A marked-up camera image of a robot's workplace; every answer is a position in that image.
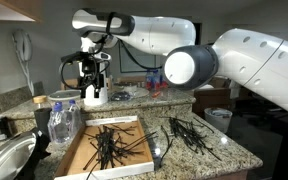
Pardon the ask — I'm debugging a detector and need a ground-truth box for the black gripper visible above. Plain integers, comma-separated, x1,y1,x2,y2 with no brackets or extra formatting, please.
78,53,106,100

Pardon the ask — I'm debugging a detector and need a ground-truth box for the black zip tie bundle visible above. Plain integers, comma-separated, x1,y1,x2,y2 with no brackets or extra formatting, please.
82,123,159,180

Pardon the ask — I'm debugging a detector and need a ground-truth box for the shallow cardboard box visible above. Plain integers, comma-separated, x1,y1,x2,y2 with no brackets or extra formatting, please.
54,115,155,180

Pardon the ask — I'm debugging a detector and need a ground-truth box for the black zip tie pile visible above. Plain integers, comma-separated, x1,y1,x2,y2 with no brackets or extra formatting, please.
159,115,223,168

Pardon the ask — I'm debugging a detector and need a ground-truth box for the white paper towel roll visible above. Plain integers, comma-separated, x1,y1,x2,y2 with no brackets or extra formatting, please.
78,59,109,107

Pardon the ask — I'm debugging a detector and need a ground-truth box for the wooden chair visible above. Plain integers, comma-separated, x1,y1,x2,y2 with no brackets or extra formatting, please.
60,77,82,92

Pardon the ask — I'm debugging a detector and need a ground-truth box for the white round plate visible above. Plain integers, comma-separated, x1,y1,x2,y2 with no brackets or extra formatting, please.
47,89,84,102

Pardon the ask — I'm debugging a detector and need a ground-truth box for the clear water bottle blue cap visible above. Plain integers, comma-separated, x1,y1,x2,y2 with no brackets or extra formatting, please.
47,101,73,145
65,99,83,135

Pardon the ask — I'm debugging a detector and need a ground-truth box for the white whiteboard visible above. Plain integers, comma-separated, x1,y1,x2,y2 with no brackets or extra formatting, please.
117,39,165,74

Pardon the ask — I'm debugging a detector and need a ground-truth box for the jar with wooden lid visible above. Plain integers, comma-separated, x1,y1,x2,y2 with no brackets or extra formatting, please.
32,95,52,111

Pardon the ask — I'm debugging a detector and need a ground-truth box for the black mug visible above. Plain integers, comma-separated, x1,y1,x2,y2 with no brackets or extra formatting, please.
33,107,53,138

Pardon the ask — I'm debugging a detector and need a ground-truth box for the Fiji water bottle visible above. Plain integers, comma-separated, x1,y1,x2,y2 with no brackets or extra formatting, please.
160,73,169,90
152,69,161,92
145,69,154,91

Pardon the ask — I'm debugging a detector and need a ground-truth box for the brown couch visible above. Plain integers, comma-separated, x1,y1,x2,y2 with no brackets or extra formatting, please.
193,76,241,113

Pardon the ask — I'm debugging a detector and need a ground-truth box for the white trash can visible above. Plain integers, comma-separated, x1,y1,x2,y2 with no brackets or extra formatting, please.
203,107,234,134

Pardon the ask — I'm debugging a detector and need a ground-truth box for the coiled black cable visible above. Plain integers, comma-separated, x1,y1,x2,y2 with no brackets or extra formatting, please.
109,91,132,102

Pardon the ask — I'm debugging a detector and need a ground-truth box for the white wall phone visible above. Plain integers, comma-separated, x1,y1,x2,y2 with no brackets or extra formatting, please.
11,29,36,97

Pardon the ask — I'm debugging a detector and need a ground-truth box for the wooden wall cabinet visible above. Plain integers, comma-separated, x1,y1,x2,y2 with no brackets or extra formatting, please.
0,0,45,24

